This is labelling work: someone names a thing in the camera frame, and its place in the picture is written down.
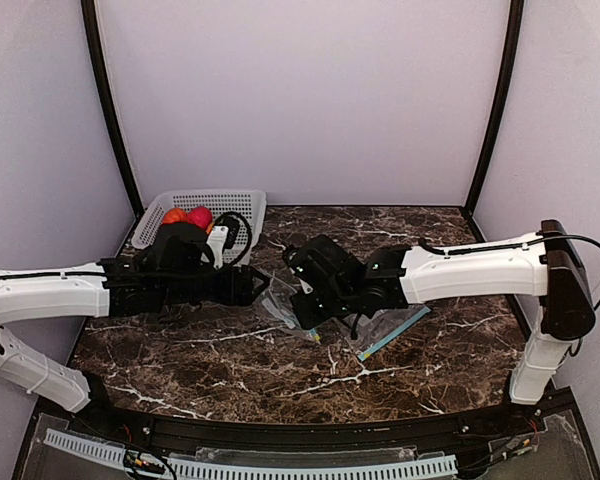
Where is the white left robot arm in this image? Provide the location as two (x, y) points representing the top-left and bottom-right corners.
(0, 223), (270, 413)

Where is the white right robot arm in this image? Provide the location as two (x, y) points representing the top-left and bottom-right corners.
(283, 220), (599, 405)

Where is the clear zip bag yellow slider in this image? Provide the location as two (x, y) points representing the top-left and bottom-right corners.
(253, 274), (325, 346)

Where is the clear zip bag blue zipper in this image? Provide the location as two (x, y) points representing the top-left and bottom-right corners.
(344, 304), (430, 362)

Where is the left black frame post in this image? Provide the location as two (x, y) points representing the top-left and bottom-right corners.
(80, 0), (144, 219)

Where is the black front frame rail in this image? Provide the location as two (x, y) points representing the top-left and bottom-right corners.
(70, 403), (536, 453)

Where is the white perforated plastic basket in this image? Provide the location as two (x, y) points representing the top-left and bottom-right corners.
(131, 189), (266, 272)

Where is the white slotted cable duct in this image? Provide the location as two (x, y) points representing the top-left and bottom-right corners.
(44, 428), (458, 479)

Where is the pink toy fruit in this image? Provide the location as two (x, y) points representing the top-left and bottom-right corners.
(187, 206), (213, 231)

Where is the orange toy pumpkin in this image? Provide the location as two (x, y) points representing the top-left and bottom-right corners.
(161, 208), (188, 225)

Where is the right black frame post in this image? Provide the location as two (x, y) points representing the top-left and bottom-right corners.
(463, 0), (525, 217)

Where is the black frame post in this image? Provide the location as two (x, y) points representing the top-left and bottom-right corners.
(463, 0), (525, 217)
(80, 0), (144, 219)

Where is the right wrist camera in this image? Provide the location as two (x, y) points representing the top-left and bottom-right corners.
(283, 234), (352, 290)

